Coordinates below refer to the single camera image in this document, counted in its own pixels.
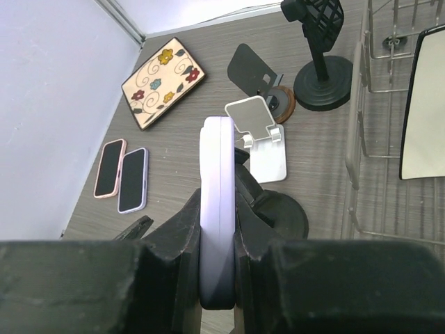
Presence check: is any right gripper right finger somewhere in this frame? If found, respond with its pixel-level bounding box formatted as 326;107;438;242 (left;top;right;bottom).
234;205;444;333

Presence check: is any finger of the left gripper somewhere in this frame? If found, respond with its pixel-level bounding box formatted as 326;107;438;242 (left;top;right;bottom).
114;215;154;241

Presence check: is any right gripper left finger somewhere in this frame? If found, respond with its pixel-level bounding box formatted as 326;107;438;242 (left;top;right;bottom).
1;191;202;333

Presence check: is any purple-cased phone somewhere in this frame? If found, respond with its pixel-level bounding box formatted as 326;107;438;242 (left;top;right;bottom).
118;148;149;214
199;116;236;310

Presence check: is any pink-cased phone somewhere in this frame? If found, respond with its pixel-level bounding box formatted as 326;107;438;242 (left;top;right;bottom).
93;138;127;198

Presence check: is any black round-base stand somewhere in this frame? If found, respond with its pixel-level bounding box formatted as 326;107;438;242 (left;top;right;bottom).
234;148;309;239

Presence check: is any white folding phone stand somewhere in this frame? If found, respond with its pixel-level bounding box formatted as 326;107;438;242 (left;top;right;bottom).
225;95;287;184

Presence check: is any wooden-base grey phone stand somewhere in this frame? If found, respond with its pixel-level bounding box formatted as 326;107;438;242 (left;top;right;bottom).
227;43;296;124

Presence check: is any tall black phone stand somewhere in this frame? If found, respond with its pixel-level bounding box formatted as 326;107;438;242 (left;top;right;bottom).
293;24;353;111

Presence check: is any floral square trivet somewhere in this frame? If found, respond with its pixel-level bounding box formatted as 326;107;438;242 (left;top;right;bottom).
121;37;206;131

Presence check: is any white square plate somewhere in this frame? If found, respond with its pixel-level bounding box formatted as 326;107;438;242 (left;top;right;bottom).
399;24;444;180

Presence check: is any grey wire dish rack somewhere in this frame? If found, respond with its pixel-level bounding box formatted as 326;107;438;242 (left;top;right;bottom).
341;1;444;246

